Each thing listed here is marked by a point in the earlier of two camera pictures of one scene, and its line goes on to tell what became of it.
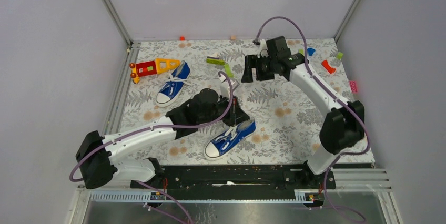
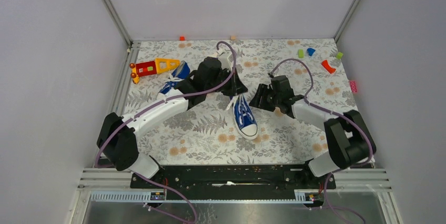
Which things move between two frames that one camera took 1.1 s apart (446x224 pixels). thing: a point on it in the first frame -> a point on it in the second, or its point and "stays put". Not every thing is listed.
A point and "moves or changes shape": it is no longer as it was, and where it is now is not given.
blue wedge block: [311, 51] stays put
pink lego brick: [353, 86] stays put
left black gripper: [236, 114] -> [236, 87]
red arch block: [325, 63] stays put
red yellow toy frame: [159, 65] stays put
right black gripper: [252, 61] -> [262, 90]
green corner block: [339, 55] stays put
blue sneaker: [170, 89] stays put
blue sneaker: [215, 149] moves or changes shape
